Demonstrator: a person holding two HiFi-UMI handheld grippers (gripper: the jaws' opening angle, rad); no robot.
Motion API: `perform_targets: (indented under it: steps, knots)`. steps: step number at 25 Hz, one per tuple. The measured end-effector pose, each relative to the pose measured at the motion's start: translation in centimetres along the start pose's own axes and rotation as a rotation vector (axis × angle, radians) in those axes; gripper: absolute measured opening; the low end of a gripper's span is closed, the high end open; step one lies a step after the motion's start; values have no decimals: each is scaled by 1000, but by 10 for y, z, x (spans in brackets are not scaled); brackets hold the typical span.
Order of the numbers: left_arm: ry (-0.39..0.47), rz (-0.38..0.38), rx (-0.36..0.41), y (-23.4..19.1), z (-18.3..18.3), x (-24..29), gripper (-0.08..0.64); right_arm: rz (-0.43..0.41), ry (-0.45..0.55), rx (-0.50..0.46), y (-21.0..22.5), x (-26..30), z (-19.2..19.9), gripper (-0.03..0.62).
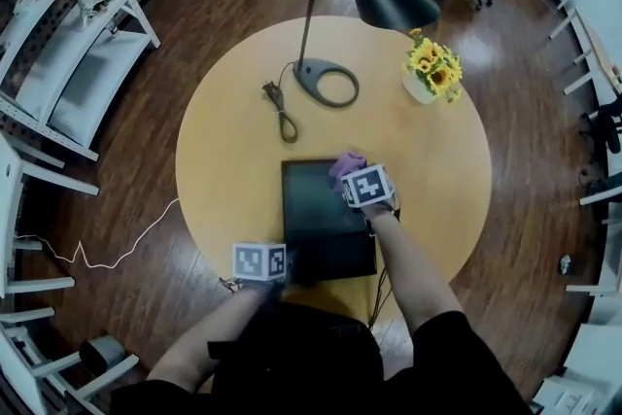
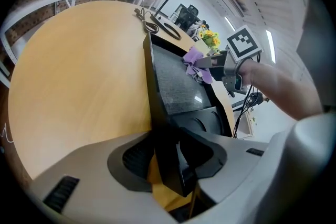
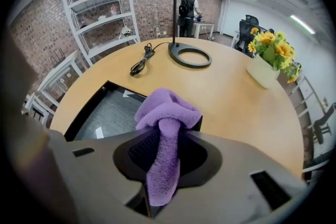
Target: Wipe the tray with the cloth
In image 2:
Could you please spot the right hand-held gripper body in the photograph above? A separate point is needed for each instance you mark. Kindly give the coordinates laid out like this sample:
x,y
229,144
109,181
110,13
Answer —
x,y
242,43

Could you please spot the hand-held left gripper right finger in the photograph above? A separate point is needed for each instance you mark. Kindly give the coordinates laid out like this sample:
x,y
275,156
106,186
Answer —
x,y
212,160

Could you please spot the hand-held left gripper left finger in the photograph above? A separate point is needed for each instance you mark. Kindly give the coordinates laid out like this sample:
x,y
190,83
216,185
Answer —
x,y
118,165

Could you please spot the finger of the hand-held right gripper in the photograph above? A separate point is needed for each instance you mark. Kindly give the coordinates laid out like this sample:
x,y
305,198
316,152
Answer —
x,y
218,74
210,61

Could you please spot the purple cloth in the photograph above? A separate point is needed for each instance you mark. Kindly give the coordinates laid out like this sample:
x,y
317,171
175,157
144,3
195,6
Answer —
x,y
193,56

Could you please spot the black tablet screen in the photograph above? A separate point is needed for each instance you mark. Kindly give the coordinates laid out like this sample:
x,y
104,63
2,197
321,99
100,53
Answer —
x,y
178,81

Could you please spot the person's right forearm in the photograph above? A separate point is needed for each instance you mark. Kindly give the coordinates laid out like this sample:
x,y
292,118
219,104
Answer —
x,y
283,86

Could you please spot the ceiling light tube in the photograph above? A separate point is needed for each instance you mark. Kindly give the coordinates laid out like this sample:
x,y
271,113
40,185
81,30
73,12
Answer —
x,y
271,47
230,24

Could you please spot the sunflowers in white pot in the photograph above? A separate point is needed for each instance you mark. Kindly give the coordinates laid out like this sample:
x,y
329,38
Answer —
x,y
210,35

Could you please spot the wooden desk with white legs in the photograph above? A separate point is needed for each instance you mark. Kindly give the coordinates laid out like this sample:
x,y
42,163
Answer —
x,y
246,126

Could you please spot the black mesh office chair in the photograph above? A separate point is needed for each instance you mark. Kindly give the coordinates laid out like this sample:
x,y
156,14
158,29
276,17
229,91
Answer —
x,y
187,15

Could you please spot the white metal shelf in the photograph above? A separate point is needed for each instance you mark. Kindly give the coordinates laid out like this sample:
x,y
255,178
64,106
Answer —
x,y
31,9

